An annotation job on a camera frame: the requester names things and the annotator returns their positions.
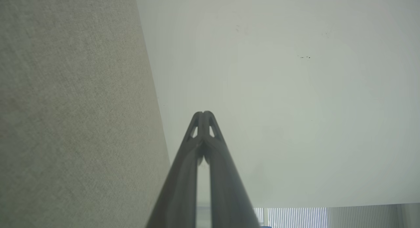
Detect white vertical window blinds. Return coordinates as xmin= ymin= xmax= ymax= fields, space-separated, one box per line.
xmin=253 ymin=203 xmax=420 ymax=228

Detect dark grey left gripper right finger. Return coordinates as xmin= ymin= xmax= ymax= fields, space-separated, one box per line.
xmin=203 ymin=111 xmax=262 ymax=228

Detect grey fabric sofa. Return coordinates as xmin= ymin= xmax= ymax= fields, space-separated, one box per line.
xmin=0 ymin=0 xmax=171 ymax=228

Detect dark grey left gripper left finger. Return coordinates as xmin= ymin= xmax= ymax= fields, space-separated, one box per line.
xmin=146 ymin=111 xmax=204 ymax=228

